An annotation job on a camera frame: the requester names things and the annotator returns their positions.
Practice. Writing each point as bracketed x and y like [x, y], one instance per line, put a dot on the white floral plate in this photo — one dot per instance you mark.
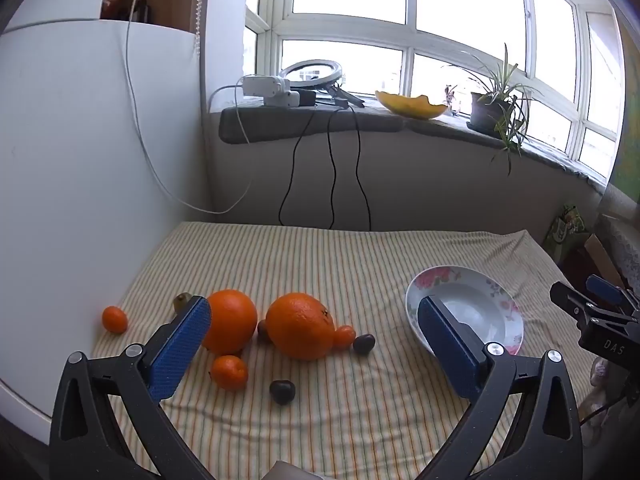
[480, 310]

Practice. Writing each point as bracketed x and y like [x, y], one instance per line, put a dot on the black power adapter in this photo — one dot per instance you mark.
[308, 98]

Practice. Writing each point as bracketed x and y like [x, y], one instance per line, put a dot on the white framed window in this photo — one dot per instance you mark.
[410, 20]

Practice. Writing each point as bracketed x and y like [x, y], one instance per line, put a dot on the white power adapter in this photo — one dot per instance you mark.
[282, 99]

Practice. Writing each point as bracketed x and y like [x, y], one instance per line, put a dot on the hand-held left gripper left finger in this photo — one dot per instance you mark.
[182, 350]

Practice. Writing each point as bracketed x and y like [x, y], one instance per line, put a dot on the green packet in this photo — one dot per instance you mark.
[565, 230]

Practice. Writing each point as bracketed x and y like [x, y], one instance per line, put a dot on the striped cloth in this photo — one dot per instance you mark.
[350, 425]

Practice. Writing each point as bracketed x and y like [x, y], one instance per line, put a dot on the large smooth orange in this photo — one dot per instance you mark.
[232, 322]

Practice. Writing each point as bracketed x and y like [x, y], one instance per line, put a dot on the small brown kiwi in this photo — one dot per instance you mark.
[282, 391]
[262, 331]
[364, 344]

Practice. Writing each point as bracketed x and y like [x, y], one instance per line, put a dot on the cardboard box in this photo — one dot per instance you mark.
[597, 255]

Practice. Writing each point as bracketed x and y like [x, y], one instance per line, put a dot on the yellow bowl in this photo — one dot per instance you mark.
[405, 107]

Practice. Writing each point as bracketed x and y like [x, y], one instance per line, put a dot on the small tangerine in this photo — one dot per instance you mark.
[114, 320]
[345, 337]
[229, 372]

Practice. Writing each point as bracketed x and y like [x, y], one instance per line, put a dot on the white lace cloth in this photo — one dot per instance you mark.
[622, 245]

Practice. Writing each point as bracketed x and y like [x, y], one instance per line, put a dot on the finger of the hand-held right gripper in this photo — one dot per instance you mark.
[570, 297]
[602, 286]

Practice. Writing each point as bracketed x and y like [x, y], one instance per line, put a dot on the potted spider plant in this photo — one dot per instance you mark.
[487, 110]

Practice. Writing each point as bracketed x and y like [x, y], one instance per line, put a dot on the white power strip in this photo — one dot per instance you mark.
[262, 85]

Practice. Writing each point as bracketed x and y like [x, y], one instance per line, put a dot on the person's right hand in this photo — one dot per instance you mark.
[597, 377]

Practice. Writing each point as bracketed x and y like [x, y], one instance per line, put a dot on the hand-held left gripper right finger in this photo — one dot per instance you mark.
[450, 355]

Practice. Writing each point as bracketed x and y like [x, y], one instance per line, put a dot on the small green fruit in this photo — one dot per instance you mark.
[181, 302]

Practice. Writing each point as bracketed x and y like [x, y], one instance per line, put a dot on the large bumpy orange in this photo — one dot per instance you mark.
[300, 327]

